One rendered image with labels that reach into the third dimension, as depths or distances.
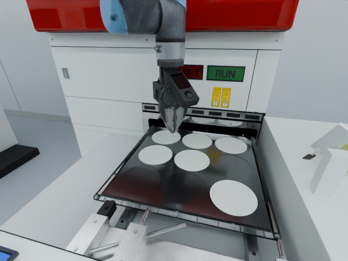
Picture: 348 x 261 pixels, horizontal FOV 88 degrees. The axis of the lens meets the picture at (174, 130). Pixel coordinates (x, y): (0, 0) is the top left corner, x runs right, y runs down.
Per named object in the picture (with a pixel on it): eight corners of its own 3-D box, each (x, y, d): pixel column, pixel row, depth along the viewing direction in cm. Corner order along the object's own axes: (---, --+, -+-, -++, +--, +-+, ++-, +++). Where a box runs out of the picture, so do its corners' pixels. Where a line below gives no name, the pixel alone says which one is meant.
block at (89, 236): (95, 221, 36) (91, 212, 35) (110, 226, 35) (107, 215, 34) (64, 265, 29) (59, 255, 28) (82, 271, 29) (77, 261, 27)
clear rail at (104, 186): (151, 127, 71) (151, 124, 71) (155, 127, 71) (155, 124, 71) (92, 201, 40) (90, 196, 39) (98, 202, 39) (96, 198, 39)
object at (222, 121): (145, 131, 78) (143, 110, 73) (255, 144, 68) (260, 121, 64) (143, 133, 76) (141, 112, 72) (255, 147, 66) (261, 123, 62)
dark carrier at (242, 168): (154, 127, 70) (154, 126, 70) (249, 139, 62) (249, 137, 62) (102, 195, 40) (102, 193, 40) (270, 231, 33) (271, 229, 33)
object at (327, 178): (298, 172, 36) (323, 110, 30) (320, 176, 36) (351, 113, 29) (310, 196, 31) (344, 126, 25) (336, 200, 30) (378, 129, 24)
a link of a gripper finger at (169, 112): (166, 127, 61) (165, 100, 56) (174, 134, 56) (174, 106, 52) (158, 129, 59) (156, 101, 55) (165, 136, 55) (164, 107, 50)
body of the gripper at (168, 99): (174, 97, 59) (174, 57, 54) (188, 105, 52) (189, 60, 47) (152, 100, 56) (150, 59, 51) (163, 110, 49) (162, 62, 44)
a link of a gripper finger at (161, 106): (172, 118, 55) (172, 89, 51) (175, 120, 54) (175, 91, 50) (158, 120, 53) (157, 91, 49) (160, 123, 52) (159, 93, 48)
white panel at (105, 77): (76, 125, 89) (51, 32, 70) (255, 148, 71) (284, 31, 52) (72, 128, 86) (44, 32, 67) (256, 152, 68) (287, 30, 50)
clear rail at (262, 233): (96, 196, 41) (95, 191, 40) (279, 236, 33) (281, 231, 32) (92, 201, 40) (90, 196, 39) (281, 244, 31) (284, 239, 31)
